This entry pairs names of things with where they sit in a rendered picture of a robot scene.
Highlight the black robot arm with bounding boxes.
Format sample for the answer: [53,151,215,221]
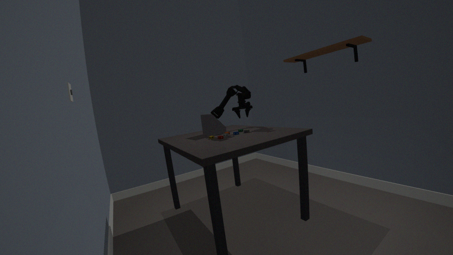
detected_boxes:
[211,85,251,119]

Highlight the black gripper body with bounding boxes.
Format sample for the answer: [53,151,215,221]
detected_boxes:
[232,100,253,111]

